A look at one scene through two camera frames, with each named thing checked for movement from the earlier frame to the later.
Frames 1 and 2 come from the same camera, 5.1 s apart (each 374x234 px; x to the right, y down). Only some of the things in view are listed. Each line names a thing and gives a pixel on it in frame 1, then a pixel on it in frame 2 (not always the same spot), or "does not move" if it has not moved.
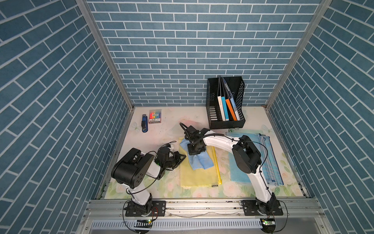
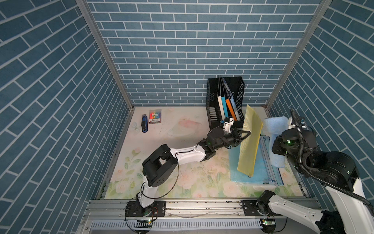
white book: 221,107 does not move
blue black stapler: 144,123 does not move
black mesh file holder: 236,86 does not move
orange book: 232,109 does not move
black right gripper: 191,152 -> 274,147
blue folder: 232,99 does not move
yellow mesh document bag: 210,176 -> 249,146
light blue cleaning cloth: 201,160 -> 274,126
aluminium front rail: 299,216 does not move
